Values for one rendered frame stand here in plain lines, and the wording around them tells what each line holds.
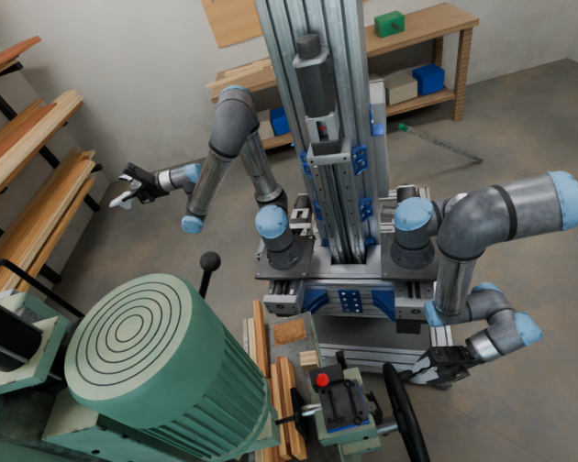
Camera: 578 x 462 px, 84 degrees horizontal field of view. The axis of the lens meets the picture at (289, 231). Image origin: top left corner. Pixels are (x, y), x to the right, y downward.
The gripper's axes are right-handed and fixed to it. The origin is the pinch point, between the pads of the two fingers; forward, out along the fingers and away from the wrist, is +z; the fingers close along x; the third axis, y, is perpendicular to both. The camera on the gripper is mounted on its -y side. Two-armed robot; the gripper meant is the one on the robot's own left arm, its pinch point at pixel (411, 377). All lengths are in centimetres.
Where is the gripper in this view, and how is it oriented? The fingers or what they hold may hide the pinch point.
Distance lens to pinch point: 110.3
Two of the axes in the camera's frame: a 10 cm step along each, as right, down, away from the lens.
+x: -1.4, -6.8, 7.2
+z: -7.0, 5.8, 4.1
